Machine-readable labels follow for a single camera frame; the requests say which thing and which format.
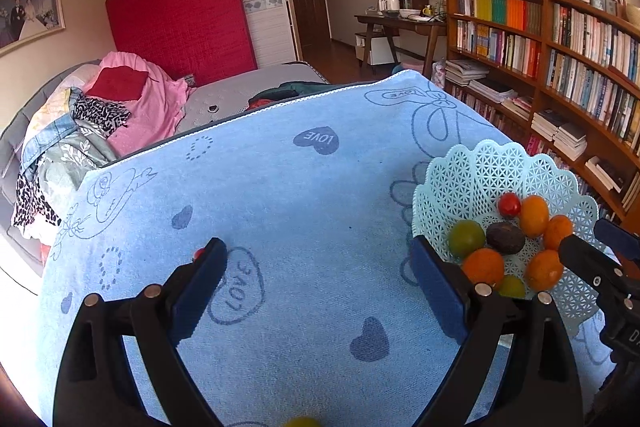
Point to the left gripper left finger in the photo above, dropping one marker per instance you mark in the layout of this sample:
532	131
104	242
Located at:
95	385

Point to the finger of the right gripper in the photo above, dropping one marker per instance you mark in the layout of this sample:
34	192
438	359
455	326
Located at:
619	240
589	264

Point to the large oval orange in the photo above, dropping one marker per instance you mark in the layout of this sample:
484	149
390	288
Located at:
544	270

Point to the small mandarin orange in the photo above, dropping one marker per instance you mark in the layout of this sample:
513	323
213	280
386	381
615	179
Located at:
559	227

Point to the small oval orange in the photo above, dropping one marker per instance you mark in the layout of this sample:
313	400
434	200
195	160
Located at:
534	216

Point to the small green tomato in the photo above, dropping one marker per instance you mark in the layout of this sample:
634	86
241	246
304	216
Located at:
512	287

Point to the dark brown avocado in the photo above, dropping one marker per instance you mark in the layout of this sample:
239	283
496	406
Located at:
505	238

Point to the small red tomato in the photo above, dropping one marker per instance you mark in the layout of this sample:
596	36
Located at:
509	205

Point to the round textured orange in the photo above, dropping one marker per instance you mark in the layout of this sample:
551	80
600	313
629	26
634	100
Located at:
484	266

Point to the large green tomato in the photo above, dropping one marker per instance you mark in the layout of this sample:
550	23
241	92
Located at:
465	237

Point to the wooden bookshelf with books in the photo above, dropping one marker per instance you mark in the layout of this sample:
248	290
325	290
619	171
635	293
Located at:
580	62

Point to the pile of clothes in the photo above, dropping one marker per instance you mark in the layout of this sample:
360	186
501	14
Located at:
97	114

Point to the dark wooden desk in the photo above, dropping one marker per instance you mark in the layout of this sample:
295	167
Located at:
396	26

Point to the red mattress headboard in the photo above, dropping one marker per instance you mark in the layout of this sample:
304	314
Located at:
208	39

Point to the framed wedding photo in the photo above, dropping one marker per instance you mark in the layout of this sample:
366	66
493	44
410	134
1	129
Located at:
25	21

